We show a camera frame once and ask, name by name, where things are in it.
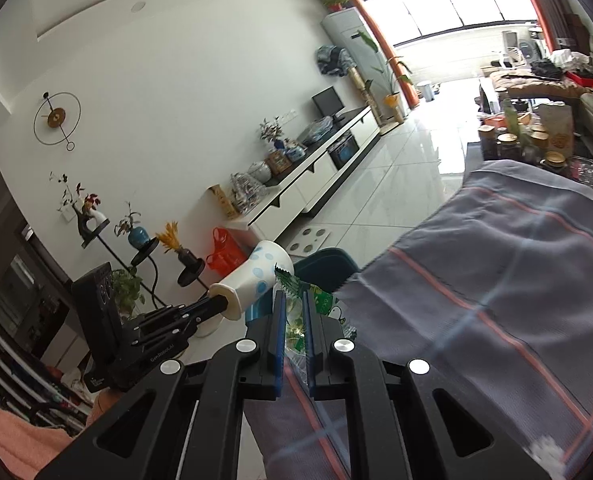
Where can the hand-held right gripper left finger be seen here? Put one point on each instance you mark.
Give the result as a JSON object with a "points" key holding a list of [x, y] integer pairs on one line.
{"points": [[277, 350]]}

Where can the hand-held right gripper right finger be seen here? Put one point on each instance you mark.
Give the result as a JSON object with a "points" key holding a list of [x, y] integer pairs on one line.
{"points": [[312, 350]]}

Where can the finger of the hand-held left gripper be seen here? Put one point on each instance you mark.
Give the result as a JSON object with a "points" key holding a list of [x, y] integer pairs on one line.
{"points": [[186, 311], [176, 332]]}

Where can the green snack wrapper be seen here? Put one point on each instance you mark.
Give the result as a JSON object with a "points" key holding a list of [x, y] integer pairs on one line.
{"points": [[326, 300]]}

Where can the white blue-dotted paper cup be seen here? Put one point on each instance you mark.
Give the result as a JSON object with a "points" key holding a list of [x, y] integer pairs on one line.
{"points": [[256, 270]]}

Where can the person's left forearm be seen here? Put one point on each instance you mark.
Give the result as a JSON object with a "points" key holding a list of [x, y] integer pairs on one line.
{"points": [[21, 440]]}

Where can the leafy green potted plant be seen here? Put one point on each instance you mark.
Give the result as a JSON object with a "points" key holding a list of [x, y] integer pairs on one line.
{"points": [[126, 290]]}

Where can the black vase yellow wheat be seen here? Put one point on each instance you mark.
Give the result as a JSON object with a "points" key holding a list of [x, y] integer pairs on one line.
{"points": [[184, 256]]}

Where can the orange plastic bag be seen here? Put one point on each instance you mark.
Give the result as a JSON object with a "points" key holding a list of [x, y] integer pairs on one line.
{"points": [[225, 255]]}

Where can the black plant stand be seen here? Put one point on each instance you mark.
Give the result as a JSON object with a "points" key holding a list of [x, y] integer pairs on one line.
{"points": [[146, 255]]}

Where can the dark shelf cabinet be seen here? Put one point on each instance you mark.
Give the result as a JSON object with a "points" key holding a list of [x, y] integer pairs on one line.
{"points": [[21, 310]]}

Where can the blue vase with plant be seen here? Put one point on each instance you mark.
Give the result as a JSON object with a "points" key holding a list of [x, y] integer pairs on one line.
{"points": [[137, 236]]}

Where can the white foam tray with holes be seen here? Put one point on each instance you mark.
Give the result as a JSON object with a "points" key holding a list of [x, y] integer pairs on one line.
{"points": [[307, 241]]}

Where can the white vase red flowers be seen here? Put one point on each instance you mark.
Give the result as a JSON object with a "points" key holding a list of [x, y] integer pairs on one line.
{"points": [[92, 210]]}

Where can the yellow box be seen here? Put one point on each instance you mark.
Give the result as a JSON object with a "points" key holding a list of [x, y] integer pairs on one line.
{"points": [[224, 201]]}

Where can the glass ornament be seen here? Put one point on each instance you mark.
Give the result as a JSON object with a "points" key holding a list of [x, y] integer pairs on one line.
{"points": [[248, 194]]}

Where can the white TV cabinet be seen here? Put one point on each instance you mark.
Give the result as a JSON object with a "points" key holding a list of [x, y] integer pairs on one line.
{"points": [[296, 185]]}

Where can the checkered grey blanket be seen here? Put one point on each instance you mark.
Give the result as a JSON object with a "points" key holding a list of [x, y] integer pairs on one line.
{"points": [[476, 270]]}

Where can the blue white ceramic jar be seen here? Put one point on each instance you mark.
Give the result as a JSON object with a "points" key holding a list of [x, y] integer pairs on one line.
{"points": [[295, 151]]}

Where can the vase with green branches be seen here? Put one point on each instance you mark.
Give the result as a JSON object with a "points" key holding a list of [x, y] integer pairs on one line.
{"points": [[272, 132]]}

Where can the clear plastic bag bundle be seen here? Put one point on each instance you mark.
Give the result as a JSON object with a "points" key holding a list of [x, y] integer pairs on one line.
{"points": [[317, 131]]}

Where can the black monitor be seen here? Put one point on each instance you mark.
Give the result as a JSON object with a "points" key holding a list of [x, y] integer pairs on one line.
{"points": [[326, 101]]}

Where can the glass coffee table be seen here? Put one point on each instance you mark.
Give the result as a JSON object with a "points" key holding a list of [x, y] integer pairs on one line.
{"points": [[476, 157]]}

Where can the group of glass jars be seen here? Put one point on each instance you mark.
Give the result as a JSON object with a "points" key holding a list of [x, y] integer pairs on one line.
{"points": [[506, 145]]}

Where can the white pedal bin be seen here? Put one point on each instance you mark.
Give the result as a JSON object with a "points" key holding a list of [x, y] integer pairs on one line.
{"points": [[426, 91]]}

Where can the covered standing fan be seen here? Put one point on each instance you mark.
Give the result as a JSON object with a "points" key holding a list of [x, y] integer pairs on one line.
{"points": [[334, 57]]}

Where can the tall leafy plant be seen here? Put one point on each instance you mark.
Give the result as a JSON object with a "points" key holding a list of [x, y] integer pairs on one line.
{"points": [[394, 67]]}

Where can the green bottle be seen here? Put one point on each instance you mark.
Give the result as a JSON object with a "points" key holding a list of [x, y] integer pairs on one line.
{"points": [[511, 117]]}

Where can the orange grey curtain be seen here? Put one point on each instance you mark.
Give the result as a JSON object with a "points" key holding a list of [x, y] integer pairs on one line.
{"points": [[376, 35], [546, 5]]}

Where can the white standing air conditioner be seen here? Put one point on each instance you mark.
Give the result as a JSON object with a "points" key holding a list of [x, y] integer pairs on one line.
{"points": [[344, 27]]}

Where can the foil tray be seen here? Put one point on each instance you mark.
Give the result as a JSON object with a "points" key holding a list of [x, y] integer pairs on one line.
{"points": [[585, 172]]}

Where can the brown paper bag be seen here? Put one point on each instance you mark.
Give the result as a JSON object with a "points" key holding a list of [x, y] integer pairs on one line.
{"points": [[556, 127]]}

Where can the small green potted plant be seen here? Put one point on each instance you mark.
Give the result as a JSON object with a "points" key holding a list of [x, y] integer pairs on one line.
{"points": [[336, 2]]}

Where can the brown ottoman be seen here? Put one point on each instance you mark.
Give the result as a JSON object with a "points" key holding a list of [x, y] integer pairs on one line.
{"points": [[536, 87]]}

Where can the white office chair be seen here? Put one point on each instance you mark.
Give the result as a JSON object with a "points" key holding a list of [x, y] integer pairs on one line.
{"points": [[510, 56]]}

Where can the black clothes pile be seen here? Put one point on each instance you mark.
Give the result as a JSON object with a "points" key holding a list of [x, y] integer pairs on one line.
{"points": [[547, 69]]}

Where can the large window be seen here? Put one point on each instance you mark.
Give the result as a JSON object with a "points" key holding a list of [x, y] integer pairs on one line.
{"points": [[451, 0]]}

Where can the red box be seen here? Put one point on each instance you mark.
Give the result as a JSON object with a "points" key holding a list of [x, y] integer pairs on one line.
{"points": [[591, 82]]}

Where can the wooden picture frame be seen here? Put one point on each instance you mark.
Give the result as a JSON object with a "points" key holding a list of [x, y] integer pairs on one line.
{"points": [[279, 162]]}

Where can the round wall clock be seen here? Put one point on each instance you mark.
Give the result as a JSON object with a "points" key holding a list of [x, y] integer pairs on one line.
{"points": [[55, 119]]}

